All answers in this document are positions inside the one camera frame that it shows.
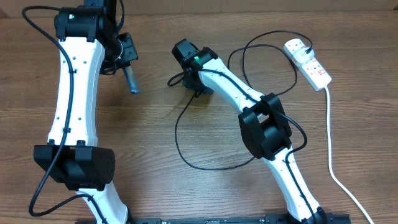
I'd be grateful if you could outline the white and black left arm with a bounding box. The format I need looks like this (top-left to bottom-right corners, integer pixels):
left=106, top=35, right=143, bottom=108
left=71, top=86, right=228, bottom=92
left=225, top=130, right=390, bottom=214
left=34, top=0, right=139, bottom=223

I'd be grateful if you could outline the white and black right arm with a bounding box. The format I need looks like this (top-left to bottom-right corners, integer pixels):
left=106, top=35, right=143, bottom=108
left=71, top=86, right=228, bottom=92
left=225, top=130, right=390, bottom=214
left=172, top=39, right=328, bottom=223

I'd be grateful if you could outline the blue Galaxy smartphone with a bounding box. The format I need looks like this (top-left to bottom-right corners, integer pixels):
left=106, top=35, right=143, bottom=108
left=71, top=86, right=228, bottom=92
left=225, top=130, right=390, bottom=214
left=123, top=66, right=140, bottom=94

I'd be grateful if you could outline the white power strip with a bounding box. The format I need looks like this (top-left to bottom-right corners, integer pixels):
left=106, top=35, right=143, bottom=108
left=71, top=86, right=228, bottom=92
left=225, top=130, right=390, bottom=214
left=284, top=39, right=331, bottom=91

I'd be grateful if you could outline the black USB charging cable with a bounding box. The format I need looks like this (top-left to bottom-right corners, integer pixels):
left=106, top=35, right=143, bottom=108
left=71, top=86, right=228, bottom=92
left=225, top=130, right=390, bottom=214
left=174, top=30, right=313, bottom=171

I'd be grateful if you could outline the white power strip cord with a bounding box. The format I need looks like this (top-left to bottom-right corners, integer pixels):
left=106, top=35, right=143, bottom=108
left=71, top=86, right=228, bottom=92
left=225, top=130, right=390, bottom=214
left=323, top=86, right=376, bottom=224

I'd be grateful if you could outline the white charger plug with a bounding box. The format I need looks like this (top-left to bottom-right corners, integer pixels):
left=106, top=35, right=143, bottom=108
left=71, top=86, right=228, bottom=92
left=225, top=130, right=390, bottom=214
left=293, top=47, right=315, bottom=64

